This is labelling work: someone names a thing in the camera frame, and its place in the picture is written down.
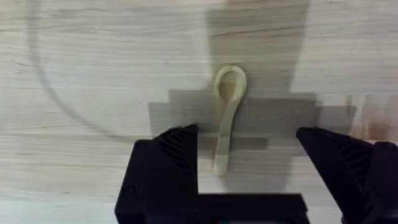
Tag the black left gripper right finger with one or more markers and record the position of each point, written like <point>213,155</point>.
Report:
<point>357,168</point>

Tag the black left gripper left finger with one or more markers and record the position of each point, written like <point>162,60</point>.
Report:
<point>161,174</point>

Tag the wooden spoon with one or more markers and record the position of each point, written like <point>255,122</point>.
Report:
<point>229,105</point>

